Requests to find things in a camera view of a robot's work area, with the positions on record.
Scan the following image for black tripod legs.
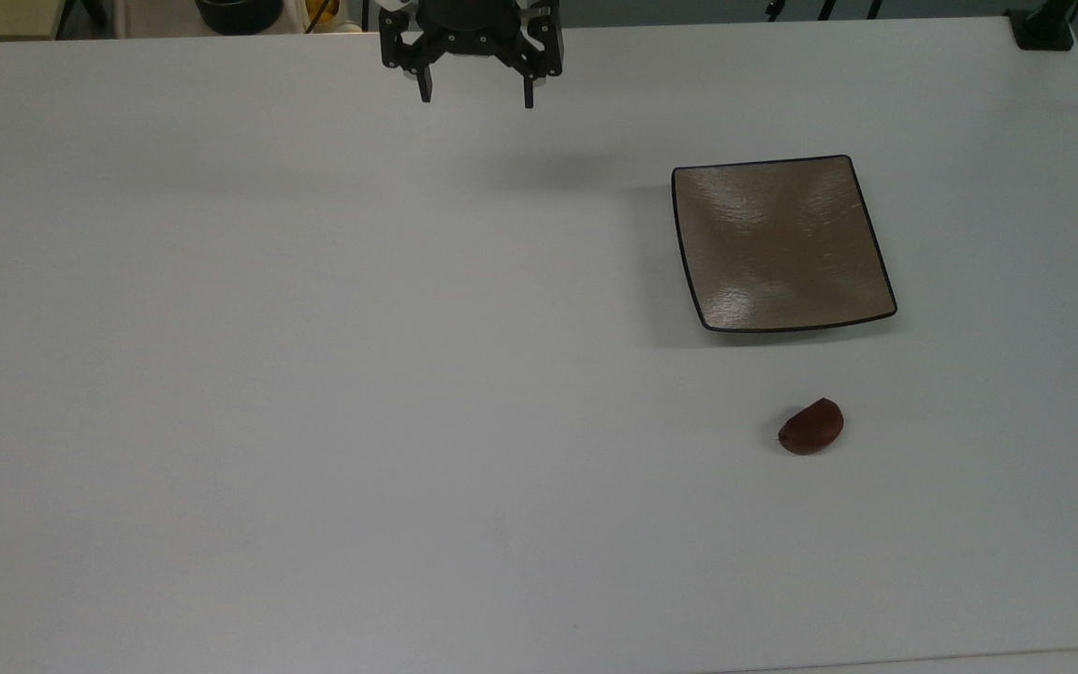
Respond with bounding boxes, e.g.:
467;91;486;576
764;0;886;22

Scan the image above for small dark red food item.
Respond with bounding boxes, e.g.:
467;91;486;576
777;397;846;457

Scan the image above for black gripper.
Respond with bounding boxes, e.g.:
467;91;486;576
379;0;565;110

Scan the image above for black round container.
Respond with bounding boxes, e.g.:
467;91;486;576
195;0;284;37

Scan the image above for square brown ceramic plate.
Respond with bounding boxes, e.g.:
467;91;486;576
671;154;898;334

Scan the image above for black table clamp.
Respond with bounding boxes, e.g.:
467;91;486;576
1006;0;1078;52

